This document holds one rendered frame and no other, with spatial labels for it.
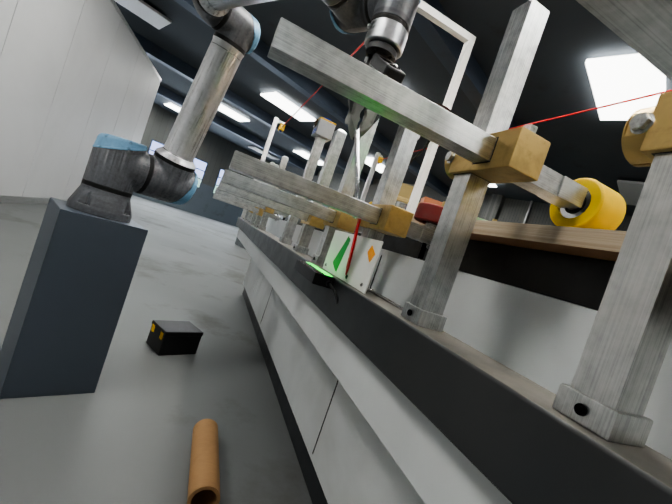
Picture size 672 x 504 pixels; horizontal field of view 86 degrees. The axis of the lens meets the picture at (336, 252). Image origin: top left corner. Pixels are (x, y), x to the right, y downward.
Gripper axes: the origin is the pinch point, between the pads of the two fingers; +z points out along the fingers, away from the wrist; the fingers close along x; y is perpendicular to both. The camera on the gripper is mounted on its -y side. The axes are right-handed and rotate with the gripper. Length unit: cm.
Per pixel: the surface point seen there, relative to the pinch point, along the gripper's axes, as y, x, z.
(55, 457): 28, 40, 101
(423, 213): -14.1, -14.3, 13.0
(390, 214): -17.6, -5.6, 16.2
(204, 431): 34, 4, 94
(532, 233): -33.6, -22.0, 12.8
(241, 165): -14.1, 21.5, 17.4
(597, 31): 176, -241, -233
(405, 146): -10.3, -7.5, 1.3
